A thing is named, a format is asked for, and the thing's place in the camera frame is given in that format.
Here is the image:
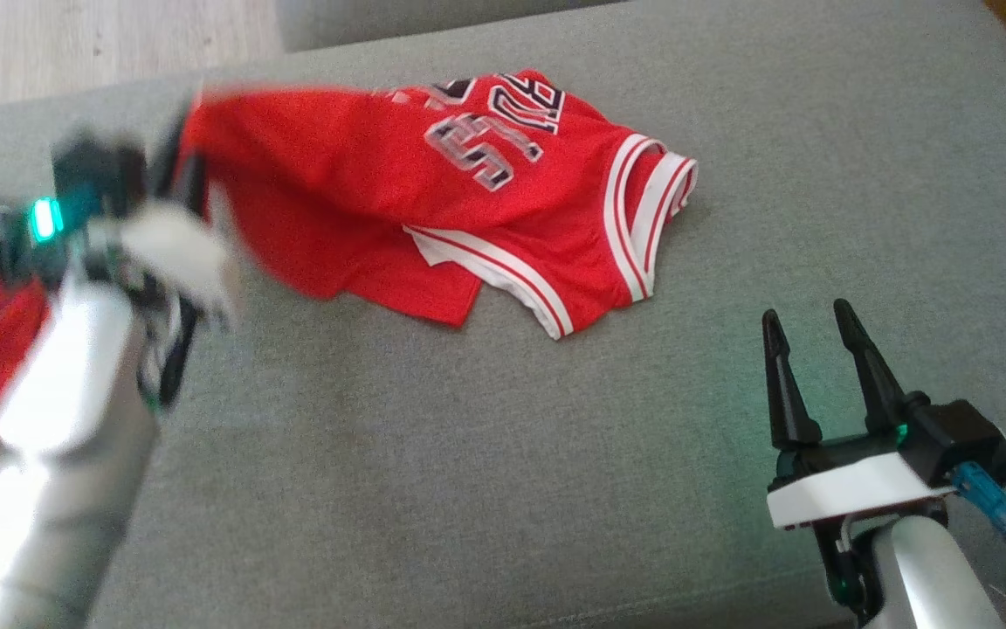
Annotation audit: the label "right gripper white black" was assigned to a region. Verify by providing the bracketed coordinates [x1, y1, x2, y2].
[761, 298, 960, 532]

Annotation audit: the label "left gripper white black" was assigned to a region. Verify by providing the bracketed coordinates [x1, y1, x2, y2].
[0, 98, 244, 333]

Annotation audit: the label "red basketball jersey black numbers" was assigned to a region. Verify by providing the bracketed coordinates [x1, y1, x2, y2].
[180, 70, 699, 340]

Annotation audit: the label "grey sofa seat cushion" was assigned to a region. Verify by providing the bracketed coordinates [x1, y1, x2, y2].
[276, 0, 630, 53]

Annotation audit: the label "large grey sofa chaise cushion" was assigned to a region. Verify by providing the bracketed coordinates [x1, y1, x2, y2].
[0, 0, 1006, 629]

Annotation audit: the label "right blue cable connector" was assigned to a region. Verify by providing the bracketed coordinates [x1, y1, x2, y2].
[950, 463, 1006, 538]

